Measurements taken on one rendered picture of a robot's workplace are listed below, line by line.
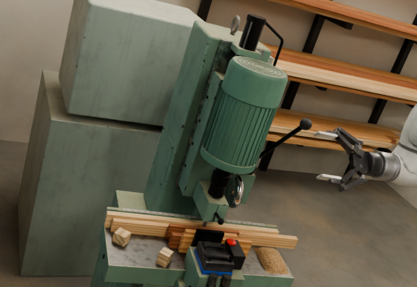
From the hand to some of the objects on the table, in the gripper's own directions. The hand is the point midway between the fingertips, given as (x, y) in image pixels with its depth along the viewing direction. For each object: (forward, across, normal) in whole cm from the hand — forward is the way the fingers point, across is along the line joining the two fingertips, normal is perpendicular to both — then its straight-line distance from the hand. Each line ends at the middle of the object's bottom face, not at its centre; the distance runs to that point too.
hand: (320, 154), depth 149 cm
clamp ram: (+25, -29, -28) cm, 48 cm away
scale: (+25, -14, -35) cm, 46 cm away
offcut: (+51, -24, -33) cm, 66 cm away
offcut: (+39, -31, -28) cm, 57 cm away
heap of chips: (0, -27, -31) cm, 41 cm away
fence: (+25, -18, -39) cm, 50 cm away
